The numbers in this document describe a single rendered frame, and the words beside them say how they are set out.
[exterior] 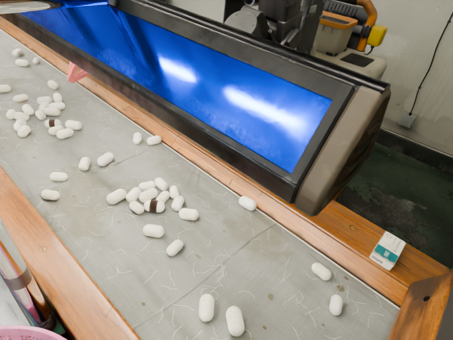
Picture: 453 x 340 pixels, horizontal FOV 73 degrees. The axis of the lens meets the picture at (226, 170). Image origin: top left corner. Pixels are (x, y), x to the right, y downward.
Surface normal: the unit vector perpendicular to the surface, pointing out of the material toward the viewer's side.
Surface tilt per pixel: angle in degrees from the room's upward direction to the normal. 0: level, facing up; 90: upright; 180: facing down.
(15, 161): 0
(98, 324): 0
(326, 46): 92
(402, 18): 91
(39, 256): 0
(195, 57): 58
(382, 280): 45
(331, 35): 92
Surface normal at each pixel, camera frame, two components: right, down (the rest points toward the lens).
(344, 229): 0.11, -0.77
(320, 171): -0.51, -0.06
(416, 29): -0.63, 0.44
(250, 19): -0.32, -0.26
